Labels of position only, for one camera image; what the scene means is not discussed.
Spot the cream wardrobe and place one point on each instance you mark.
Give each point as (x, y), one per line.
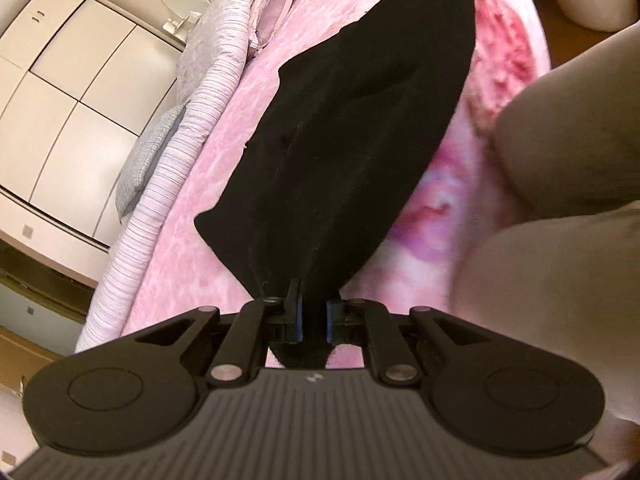
(75, 85)

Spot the striped white quilt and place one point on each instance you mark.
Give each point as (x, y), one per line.
(150, 220)

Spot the person's beige trouser leg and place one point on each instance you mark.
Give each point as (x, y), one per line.
(550, 300)
(575, 135)

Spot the black garment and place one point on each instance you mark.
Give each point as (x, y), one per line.
(350, 135)

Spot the pink floral blanket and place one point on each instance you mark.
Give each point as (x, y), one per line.
(217, 160)

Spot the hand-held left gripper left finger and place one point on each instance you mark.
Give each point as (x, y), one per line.
(298, 310)

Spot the grey pillow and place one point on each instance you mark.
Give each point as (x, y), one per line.
(145, 160)
(210, 45)

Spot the lilac folded cloth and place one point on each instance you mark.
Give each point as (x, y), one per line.
(280, 5)

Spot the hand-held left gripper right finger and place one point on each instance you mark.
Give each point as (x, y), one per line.
(330, 320)

